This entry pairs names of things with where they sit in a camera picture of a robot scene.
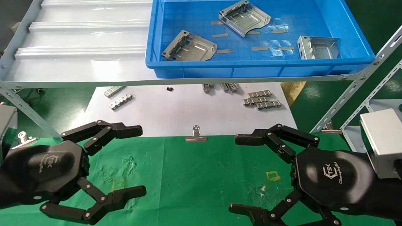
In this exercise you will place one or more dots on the sheet metal bracket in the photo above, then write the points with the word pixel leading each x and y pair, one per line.
pixel 248 18
pixel 323 50
pixel 194 48

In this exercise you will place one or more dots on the white metal shelf rack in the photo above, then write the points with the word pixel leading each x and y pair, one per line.
pixel 353 139

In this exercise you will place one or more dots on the small notched metal rail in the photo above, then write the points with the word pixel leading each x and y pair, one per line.
pixel 225 87
pixel 252 101
pixel 259 94
pixel 233 87
pixel 269 105
pixel 207 88
pixel 113 91
pixel 121 102

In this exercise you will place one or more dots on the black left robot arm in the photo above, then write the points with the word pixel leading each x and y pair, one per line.
pixel 3 188

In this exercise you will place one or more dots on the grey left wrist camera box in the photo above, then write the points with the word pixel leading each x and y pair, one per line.
pixel 7 125

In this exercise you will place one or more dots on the white paper sheet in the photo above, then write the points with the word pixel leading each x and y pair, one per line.
pixel 172 110

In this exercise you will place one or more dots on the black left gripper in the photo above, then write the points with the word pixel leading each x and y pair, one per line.
pixel 47 169

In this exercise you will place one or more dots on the large blue plastic crate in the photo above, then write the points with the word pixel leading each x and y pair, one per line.
pixel 298 12

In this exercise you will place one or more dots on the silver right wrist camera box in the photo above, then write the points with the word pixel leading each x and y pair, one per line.
pixel 381 141

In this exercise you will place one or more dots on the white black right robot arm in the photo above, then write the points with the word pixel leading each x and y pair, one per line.
pixel 388 201

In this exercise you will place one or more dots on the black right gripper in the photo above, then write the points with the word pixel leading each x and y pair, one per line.
pixel 333 179

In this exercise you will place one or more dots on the white ribbed shelf panel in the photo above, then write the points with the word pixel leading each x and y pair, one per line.
pixel 78 37

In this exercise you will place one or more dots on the green table cloth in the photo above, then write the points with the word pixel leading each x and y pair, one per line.
pixel 188 175

